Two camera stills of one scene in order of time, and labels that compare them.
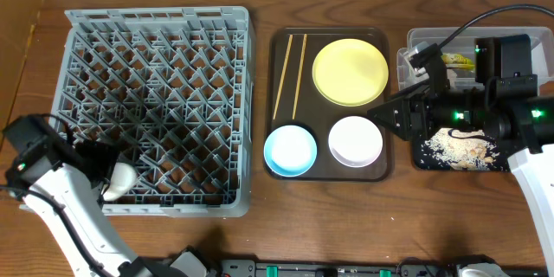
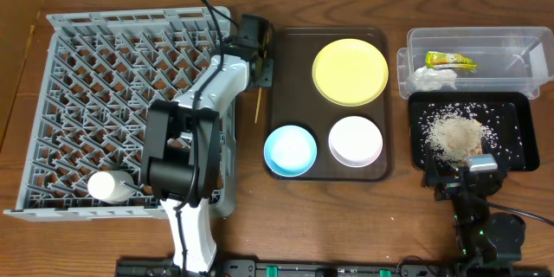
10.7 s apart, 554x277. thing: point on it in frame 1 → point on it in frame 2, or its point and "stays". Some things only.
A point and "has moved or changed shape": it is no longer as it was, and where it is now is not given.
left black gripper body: [96, 163] → [264, 72]
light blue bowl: [290, 151] stays
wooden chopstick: [283, 74] → [258, 104]
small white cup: [124, 179] has moved or changed shape
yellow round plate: [350, 72] stays
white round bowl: [355, 141] stays
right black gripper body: [415, 113] → [459, 181]
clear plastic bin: [460, 54] stays
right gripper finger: [394, 116] → [431, 168]
